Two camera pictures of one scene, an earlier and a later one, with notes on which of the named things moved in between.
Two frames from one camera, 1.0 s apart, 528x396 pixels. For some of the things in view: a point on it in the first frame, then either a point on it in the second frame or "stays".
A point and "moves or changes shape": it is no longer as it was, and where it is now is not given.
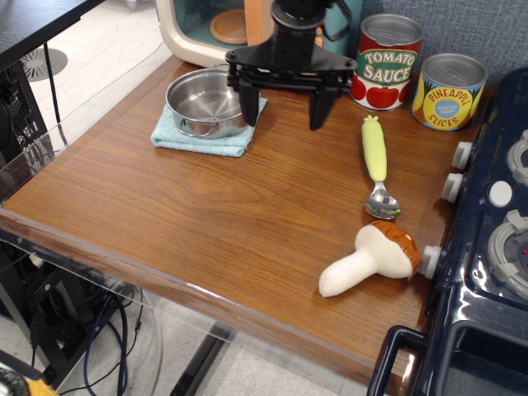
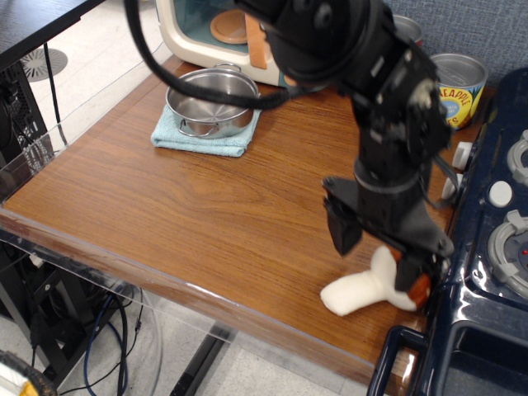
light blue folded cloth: [167, 134] stays
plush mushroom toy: [381, 247] moves or changes shape
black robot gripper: [289, 61] to [389, 199]
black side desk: [25, 25] stays
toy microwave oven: [205, 32] stays
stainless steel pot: [206, 104] stays
